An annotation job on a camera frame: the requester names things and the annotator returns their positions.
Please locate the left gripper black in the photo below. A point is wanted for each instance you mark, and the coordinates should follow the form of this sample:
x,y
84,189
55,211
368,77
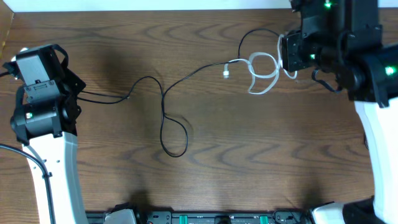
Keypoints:
x,y
74,86

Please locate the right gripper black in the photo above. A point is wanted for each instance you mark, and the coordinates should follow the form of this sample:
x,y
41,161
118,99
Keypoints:
x,y
293,42

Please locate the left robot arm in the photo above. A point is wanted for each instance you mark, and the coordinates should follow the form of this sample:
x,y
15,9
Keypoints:
x,y
44,121

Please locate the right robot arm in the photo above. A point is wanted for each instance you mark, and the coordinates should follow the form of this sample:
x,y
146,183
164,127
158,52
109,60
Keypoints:
x,y
344,37

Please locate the cardboard panel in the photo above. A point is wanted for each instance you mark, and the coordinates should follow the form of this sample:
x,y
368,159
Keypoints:
x,y
6,19

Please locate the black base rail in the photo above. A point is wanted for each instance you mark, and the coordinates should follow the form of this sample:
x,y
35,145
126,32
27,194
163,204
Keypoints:
x,y
167,217

